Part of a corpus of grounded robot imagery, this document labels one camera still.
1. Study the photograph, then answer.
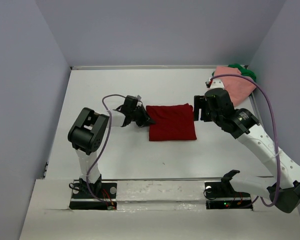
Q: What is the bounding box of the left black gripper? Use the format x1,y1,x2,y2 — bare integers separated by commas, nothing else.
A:
129,104,154,128

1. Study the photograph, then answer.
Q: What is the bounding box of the dark red t shirt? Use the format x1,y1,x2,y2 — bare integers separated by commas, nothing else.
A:
146,103,197,142

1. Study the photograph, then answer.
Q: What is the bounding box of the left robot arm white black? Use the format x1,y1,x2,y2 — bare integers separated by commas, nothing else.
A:
67,94,156,202

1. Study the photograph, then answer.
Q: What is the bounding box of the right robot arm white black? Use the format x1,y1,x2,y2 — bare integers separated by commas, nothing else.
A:
193,88,300,214

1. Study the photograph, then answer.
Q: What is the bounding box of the pink t shirt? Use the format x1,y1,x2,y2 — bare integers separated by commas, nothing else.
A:
212,66,256,107

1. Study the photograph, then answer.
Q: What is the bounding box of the green t shirt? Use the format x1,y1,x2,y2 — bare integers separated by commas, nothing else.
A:
227,63,257,82

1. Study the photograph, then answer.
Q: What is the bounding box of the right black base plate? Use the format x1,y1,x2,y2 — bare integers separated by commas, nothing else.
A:
203,181,254,210

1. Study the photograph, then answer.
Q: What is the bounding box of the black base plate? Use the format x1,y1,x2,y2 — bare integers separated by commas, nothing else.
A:
203,181,254,210
68,180,118,211

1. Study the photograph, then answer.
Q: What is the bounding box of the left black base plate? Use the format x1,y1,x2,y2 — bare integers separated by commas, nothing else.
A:
68,180,118,211

